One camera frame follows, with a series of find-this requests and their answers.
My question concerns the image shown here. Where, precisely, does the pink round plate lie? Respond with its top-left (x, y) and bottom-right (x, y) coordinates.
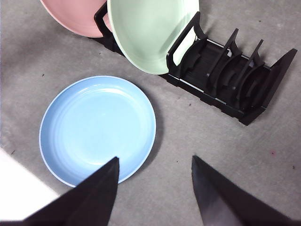
top-left (39, 0), bottom-right (114, 38)

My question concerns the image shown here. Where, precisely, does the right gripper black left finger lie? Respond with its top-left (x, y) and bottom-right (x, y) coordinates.
top-left (0, 156), bottom-right (120, 226)

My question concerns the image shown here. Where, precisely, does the blue round plate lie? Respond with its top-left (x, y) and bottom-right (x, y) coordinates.
top-left (39, 75), bottom-right (157, 188)

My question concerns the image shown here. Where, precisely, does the green round plate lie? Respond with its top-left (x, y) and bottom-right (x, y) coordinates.
top-left (107, 0), bottom-right (200, 75)

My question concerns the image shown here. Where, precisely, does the black plastic dish rack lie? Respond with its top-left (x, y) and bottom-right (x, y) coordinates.
top-left (93, 2), bottom-right (298, 126)

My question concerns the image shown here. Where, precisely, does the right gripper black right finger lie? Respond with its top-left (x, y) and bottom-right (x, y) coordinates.
top-left (191, 155), bottom-right (301, 226)

